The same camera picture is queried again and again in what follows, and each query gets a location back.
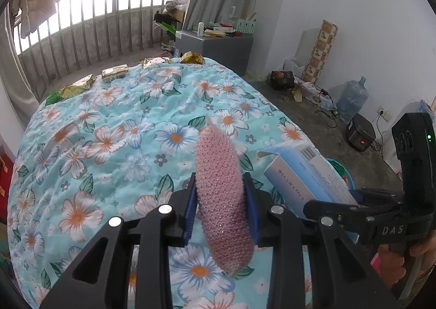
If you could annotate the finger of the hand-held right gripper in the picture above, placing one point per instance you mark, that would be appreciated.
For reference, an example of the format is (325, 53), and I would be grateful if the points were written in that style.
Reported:
(340, 214)
(381, 198)

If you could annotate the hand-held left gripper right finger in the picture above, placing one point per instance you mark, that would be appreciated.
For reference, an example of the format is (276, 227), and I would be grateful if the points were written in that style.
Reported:
(252, 213)

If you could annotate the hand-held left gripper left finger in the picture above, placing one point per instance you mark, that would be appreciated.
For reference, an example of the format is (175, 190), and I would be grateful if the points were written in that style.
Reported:
(190, 210)

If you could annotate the pink foam net sleeve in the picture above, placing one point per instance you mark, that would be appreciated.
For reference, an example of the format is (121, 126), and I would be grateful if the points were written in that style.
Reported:
(221, 186)

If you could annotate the blue plastic basin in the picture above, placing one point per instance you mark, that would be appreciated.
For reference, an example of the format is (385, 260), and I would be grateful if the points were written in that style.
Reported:
(340, 172)

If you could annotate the blue white carton box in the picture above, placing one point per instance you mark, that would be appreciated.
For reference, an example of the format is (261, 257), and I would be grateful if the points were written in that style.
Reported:
(299, 176)

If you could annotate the person's right hand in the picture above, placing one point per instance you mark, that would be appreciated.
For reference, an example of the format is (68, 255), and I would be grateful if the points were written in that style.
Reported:
(391, 264)

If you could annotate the pink packet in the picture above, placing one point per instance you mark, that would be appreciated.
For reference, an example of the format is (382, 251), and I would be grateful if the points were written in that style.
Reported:
(375, 263)

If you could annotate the black rice cooker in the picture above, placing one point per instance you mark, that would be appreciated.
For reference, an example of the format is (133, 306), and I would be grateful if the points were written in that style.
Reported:
(360, 133)

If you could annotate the blue water jug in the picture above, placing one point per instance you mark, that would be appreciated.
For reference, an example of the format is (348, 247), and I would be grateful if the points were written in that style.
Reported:
(353, 101)

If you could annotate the floral turquoise blanket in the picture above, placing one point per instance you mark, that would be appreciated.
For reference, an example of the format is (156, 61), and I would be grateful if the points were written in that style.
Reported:
(119, 145)

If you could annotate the black box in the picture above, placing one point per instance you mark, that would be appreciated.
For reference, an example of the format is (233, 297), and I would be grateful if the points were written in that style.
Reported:
(282, 80)

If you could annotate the tall patterned box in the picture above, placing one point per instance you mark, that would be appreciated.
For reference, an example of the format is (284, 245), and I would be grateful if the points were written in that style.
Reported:
(322, 51)

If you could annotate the white plastic bag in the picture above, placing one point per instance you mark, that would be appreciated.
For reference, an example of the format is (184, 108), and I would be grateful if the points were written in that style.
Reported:
(295, 67)

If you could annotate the pink yellow wrapper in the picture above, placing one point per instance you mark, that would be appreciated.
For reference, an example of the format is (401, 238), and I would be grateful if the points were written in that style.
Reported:
(156, 62)

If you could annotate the gold yellow wrapper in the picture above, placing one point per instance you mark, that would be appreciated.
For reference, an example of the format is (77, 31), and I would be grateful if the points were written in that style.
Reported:
(192, 57)

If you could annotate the gold foil wrapper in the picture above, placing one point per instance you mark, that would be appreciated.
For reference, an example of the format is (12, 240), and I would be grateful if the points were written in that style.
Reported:
(115, 72)

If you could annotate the grey cabinet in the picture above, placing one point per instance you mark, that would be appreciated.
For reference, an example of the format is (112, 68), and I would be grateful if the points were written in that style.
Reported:
(214, 51)

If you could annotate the yellow green wrapper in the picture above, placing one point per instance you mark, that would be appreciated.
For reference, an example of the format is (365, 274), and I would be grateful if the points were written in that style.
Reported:
(78, 85)

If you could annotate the small white bottle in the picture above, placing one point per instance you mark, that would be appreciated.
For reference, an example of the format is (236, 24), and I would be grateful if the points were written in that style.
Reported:
(201, 28)

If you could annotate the green plastic basket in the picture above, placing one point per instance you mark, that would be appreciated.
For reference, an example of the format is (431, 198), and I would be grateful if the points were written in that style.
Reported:
(245, 26)

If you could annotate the red gift bag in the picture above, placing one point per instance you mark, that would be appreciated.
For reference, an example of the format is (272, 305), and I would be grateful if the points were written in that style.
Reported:
(5, 172)

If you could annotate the pile of clothes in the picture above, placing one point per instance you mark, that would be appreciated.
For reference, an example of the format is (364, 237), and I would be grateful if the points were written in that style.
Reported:
(177, 0)

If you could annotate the wall socket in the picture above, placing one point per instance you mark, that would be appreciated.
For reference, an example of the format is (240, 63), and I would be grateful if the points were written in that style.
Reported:
(382, 112)

